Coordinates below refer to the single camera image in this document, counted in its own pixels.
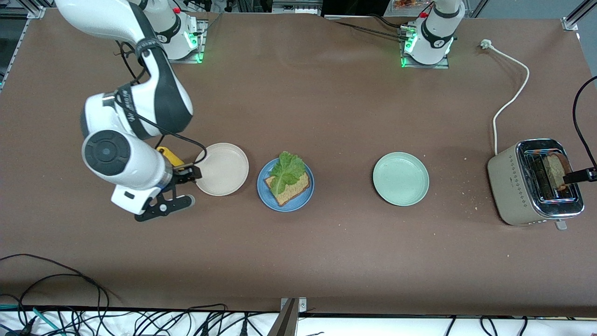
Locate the yellow mustard squeeze bottle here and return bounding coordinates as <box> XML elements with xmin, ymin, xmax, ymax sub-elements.
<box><xmin>156</xmin><ymin>147</ymin><xmax>186</xmax><ymax>168</ymax></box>

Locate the brown bread slice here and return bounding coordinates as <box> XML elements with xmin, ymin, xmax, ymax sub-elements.
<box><xmin>264</xmin><ymin>171</ymin><xmax>312</xmax><ymax>207</ymax></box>
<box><xmin>543</xmin><ymin>153</ymin><xmax>573</xmax><ymax>191</ymax></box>

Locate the green lettuce leaf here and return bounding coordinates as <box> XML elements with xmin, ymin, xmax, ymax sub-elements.
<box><xmin>269</xmin><ymin>151</ymin><xmax>306</xmax><ymax>196</ymax></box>

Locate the beige round plate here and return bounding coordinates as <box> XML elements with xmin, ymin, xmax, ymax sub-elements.
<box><xmin>194</xmin><ymin>143</ymin><xmax>250</xmax><ymax>196</ymax></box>

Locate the blue round plate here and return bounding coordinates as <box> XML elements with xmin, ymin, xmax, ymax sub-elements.
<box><xmin>257</xmin><ymin>157</ymin><xmax>315</xmax><ymax>212</ymax></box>

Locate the pale green round plate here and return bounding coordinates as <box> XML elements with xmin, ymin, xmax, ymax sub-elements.
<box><xmin>373</xmin><ymin>152</ymin><xmax>430</xmax><ymax>207</ymax></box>

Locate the beige chrome toaster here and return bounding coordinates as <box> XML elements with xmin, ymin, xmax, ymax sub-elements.
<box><xmin>487</xmin><ymin>139</ymin><xmax>585</xmax><ymax>231</ymax></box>

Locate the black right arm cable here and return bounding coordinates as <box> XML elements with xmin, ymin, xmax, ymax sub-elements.
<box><xmin>114</xmin><ymin>40</ymin><xmax>208</xmax><ymax>168</ymax></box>

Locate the aluminium frame profile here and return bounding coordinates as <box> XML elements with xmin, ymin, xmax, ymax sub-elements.
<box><xmin>562</xmin><ymin>0</ymin><xmax>597</xmax><ymax>31</ymax></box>
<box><xmin>0</xmin><ymin>0</ymin><xmax>46</xmax><ymax>91</ymax></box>

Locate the white toaster power cable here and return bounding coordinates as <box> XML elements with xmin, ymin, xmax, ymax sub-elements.
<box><xmin>480</xmin><ymin>39</ymin><xmax>530</xmax><ymax>155</ymax></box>

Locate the thin black looping cable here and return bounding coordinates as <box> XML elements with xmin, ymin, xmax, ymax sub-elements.
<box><xmin>0</xmin><ymin>254</ymin><xmax>111</xmax><ymax>327</ymax></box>

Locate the metal table edge bracket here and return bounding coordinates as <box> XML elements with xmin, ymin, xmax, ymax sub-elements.
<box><xmin>268</xmin><ymin>297</ymin><xmax>307</xmax><ymax>336</ymax></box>

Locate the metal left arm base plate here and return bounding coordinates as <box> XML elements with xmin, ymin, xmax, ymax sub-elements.
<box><xmin>397</xmin><ymin>26</ymin><xmax>451</xmax><ymax>70</ymax></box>

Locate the teal cable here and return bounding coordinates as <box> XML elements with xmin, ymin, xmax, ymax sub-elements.
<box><xmin>0</xmin><ymin>303</ymin><xmax>63</xmax><ymax>336</ymax></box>

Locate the black base cable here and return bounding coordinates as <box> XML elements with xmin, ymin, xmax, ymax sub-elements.
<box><xmin>326</xmin><ymin>13</ymin><xmax>409</xmax><ymax>42</ymax></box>

